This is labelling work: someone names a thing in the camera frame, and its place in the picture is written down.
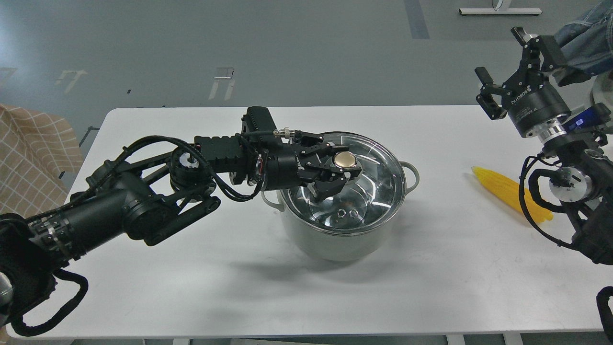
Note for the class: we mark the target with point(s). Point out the grey steel cooking pot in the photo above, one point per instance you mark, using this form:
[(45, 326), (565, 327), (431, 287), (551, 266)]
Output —
[(332, 247)]

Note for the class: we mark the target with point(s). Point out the white stand base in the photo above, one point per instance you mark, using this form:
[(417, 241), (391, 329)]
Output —
[(500, 7)]

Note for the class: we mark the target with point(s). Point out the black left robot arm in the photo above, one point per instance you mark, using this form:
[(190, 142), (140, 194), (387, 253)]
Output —
[(156, 187)]

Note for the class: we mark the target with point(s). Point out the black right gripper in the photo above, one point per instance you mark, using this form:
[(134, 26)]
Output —
[(528, 98)]

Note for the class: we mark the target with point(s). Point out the glass pot lid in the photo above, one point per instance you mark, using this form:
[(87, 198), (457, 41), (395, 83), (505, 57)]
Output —
[(363, 204)]

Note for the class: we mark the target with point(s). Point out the blue denim garment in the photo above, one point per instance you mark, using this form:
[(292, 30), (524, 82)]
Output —
[(586, 44)]

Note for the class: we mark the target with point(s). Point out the yellow corn cob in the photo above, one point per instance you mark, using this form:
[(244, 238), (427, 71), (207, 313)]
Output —
[(507, 190)]

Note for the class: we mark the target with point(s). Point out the beige checkered cloth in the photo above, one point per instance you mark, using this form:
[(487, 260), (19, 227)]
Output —
[(35, 148)]

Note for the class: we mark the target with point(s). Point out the white round object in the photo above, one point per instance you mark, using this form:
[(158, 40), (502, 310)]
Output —
[(602, 90)]

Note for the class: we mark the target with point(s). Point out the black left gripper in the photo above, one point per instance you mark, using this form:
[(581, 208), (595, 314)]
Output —
[(281, 169)]

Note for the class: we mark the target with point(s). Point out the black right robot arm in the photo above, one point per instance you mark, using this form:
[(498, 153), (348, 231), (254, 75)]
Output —
[(571, 174)]

